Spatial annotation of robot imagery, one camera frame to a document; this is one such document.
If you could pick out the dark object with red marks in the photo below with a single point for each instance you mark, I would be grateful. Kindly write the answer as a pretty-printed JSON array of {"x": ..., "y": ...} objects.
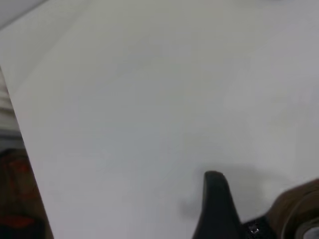
[{"x": 17, "y": 199}]

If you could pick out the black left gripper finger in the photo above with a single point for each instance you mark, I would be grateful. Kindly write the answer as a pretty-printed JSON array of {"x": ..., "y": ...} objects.
[{"x": 214, "y": 204}]

